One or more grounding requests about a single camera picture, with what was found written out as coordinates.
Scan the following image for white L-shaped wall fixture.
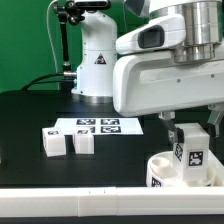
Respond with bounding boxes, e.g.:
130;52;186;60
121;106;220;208
0;187;224;218

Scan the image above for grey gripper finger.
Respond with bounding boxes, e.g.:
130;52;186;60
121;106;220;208
208;103;224;137
158;111;178;144

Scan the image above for white cable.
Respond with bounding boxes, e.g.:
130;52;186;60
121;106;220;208
46;0;60;74

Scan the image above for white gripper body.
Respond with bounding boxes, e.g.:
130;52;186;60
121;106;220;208
113;53;224;117

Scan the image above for white marker sheet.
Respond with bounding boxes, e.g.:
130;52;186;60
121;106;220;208
55;118;143;135

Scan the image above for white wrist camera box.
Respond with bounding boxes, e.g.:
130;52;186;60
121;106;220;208
116;14;186;55

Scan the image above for black cables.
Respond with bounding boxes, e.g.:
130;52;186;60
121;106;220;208
21;70;78;91

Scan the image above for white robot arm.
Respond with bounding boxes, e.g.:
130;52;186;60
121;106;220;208
74;0;224;142

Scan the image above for white round stool seat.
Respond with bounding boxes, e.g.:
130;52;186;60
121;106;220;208
146;151;216;187

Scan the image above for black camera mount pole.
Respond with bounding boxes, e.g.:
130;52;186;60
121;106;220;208
54;0;117;96

